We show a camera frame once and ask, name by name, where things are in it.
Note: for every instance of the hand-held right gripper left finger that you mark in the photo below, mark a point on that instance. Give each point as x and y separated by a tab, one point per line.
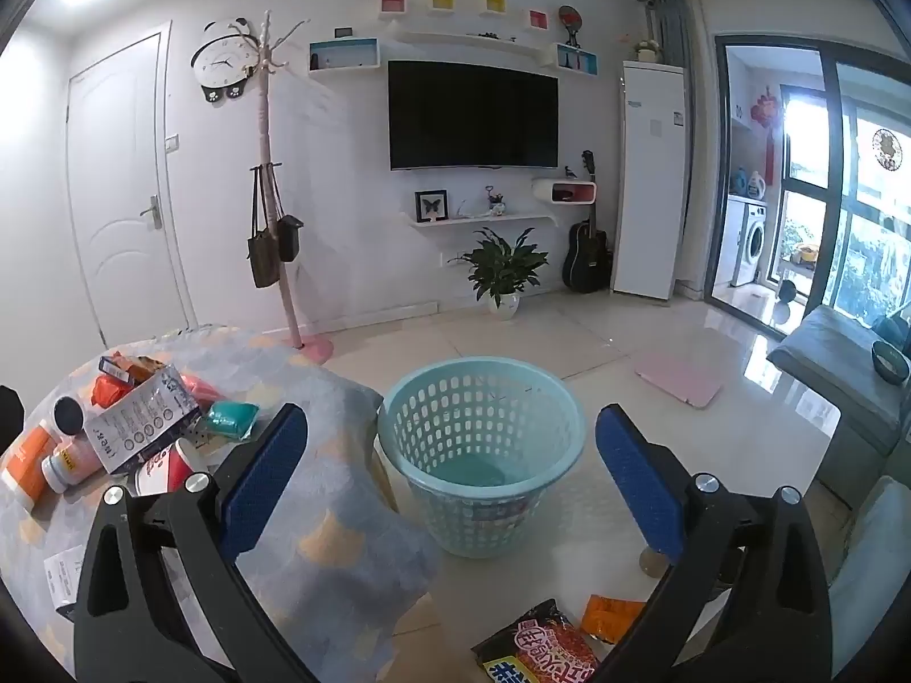
265	484

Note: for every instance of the orange snack box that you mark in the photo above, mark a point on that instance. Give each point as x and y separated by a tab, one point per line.
132	368

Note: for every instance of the framed butterfly picture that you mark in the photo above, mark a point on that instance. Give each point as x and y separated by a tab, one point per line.
431	205

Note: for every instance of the teal packet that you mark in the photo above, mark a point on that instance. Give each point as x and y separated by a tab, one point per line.
231	418

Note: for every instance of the orange packet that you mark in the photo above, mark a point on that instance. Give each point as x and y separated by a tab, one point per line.
612	615

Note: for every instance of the white curved wall shelf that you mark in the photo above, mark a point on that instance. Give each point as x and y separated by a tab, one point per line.
484	219

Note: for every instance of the black-lidded jar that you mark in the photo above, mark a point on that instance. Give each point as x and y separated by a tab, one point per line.
69	414

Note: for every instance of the scale-patterned tablecloth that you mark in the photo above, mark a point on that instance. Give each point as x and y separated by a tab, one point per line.
334	441

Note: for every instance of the glass sliding door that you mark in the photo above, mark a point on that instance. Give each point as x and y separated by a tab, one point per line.
719	156

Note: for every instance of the black wall television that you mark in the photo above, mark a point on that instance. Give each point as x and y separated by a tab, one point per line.
473	114

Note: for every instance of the pink coat rack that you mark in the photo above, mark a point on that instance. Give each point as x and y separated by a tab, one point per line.
267	128

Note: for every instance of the red round fan ornament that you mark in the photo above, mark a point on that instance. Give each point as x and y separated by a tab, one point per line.
570	16

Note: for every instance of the grey curtain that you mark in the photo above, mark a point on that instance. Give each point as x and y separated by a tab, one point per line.
672	21

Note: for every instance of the light blue cushion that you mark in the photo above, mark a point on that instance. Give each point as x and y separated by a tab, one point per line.
872	569

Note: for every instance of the pink packet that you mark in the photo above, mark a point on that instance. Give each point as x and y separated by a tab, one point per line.
201	388

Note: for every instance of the potted green plant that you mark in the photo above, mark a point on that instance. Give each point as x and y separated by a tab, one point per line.
502	267

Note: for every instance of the yellow wall cube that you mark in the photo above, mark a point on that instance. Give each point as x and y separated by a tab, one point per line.
443	1
496	3

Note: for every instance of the black guitar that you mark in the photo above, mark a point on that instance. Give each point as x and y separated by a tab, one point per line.
587	256

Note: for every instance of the orange and white bottle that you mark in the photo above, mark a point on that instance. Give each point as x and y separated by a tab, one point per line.
25	466

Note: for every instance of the teal bowl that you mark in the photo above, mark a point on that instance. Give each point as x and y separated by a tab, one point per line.
891	361

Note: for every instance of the black shoulder bag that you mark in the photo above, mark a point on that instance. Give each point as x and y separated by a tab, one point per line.
290	238

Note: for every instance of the small white bottle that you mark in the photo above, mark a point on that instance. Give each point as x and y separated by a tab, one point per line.
67	462

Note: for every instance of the red wall cube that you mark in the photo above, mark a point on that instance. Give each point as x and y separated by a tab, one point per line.
538	19

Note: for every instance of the round window decal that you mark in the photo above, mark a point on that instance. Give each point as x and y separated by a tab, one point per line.
887	148

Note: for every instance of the blue detergent bottle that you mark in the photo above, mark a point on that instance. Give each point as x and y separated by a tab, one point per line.
741	181

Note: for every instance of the white detergent bottle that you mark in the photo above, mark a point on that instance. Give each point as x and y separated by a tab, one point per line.
758	185

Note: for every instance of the grey sofa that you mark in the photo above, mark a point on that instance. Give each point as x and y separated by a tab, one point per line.
825	370

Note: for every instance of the long white wall shelf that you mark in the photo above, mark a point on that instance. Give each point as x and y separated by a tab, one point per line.
462	39

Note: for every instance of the red knot ornament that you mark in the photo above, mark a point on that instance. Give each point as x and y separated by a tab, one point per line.
765	105

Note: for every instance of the pink floor mat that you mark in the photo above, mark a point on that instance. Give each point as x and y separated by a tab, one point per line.
680	381

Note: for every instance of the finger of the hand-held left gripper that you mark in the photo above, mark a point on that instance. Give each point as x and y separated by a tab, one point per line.
10	412

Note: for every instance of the white and red wall cubby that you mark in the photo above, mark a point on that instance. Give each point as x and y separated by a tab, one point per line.
562	192

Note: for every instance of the small shelf figurine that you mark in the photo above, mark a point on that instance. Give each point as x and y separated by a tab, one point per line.
493	203

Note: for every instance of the white and blue wall box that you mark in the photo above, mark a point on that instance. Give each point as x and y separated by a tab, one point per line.
345	57
576	59

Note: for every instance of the white washing machine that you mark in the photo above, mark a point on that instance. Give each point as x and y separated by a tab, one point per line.
751	242

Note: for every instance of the red plastic bag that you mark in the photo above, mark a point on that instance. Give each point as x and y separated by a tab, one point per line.
108	391

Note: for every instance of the red and white cup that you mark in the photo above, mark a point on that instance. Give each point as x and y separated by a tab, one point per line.
160	473

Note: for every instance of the paper slip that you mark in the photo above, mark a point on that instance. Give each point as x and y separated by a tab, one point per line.
64	576

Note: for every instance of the red snack packet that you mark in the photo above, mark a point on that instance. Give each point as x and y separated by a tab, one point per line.
541	647

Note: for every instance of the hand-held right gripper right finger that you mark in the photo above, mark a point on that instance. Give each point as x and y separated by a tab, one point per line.
637	484

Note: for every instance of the teal plastic basket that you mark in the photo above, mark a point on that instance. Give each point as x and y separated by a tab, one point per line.
427	505

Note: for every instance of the white standing air conditioner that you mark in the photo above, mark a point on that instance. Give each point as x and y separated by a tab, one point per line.
649	185

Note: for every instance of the panda wall clock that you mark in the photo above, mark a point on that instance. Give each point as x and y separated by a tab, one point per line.
222	60

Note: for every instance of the brown tote bag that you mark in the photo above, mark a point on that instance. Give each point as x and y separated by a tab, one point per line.
263	260

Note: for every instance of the white printed flat packet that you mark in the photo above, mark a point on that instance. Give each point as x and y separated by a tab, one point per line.
135	427

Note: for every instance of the pink wall cube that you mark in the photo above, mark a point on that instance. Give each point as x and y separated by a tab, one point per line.
393	3

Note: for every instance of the white door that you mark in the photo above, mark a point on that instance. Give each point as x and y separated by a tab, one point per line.
121	192

